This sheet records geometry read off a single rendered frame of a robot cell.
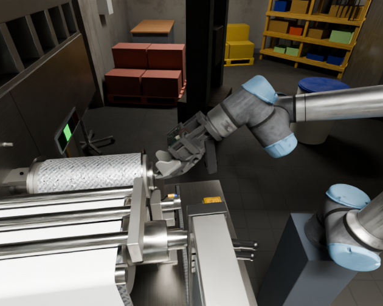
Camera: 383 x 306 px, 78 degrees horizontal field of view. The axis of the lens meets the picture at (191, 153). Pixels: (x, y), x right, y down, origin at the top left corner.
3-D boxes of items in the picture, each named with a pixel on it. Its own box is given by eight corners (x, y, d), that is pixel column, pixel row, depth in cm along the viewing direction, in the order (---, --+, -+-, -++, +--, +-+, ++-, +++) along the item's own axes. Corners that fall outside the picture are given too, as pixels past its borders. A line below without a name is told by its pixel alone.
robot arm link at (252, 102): (285, 105, 50) (262, 72, 48) (242, 135, 53) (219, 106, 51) (276, 98, 57) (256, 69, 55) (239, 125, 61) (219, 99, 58)
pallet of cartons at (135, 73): (121, 84, 450) (113, 42, 405) (187, 85, 448) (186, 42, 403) (106, 105, 378) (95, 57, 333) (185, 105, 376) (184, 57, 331)
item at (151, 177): (151, 160, 59) (154, 162, 66) (143, 161, 59) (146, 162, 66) (154, 190, 58) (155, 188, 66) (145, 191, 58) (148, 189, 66)
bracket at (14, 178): (30, 185, 56) (26, 179, 55) (4, 187, 56) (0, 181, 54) (38, 171, 60) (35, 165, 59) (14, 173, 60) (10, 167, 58)
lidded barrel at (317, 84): (321, 125, 328) (340, 77, 287) (337, 148, 284) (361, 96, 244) (281, 123, 332) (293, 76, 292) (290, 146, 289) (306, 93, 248)
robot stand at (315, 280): (286, 303, 150) (339, 213, 96) (296, 342, 134) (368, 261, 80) (254, 303, 150) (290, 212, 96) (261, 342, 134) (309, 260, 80)
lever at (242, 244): (258, 252, 34) (262, 247, 34) (227, 249, 33) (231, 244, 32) (254, 244, 36) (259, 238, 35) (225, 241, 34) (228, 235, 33)
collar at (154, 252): (169, 269, 37) (166, 246, 33) (131, 274, 37) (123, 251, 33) (168, 234, 42) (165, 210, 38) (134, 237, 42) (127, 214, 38)
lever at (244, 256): (255, 262, 36) (258, 258, 36) (225, 261, 35) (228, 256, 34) (251, 254, 37) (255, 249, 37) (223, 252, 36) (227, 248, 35)
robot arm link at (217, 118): (233, 118, 61) (242, 135, 54) (219, 129, 62) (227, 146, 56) (216, 98, 57) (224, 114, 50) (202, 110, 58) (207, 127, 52)
